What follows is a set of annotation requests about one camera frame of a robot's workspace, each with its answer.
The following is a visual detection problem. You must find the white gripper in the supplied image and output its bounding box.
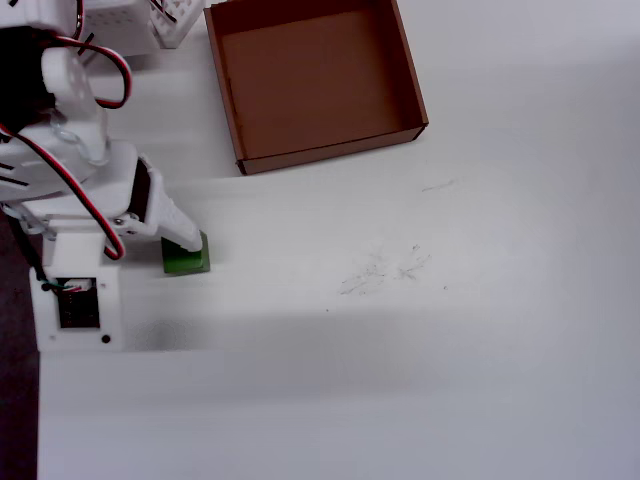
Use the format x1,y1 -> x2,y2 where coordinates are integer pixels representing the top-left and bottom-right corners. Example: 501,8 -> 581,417
19,152 -> 205,253

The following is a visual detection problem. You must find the green cube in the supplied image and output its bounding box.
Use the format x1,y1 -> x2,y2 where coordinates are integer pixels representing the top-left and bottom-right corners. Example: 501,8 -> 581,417
160,230 -> 212,276

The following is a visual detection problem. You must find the brown cardboard box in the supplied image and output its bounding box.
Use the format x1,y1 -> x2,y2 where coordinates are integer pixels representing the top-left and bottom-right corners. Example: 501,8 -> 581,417
202,0 -> 431,176

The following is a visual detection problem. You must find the red black white servo cable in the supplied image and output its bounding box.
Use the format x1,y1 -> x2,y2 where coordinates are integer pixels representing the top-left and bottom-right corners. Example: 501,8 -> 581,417
53,0 -> 134,110
0,124 -> 126,262

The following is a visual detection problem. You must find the clear plastic cable tie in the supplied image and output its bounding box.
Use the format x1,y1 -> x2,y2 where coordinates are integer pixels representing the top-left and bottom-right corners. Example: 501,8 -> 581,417
49,112 -> 110,167

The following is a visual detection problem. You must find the short red black wire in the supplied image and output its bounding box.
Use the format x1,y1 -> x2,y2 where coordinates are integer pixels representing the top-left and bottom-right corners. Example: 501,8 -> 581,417
148,0 -> 180,25

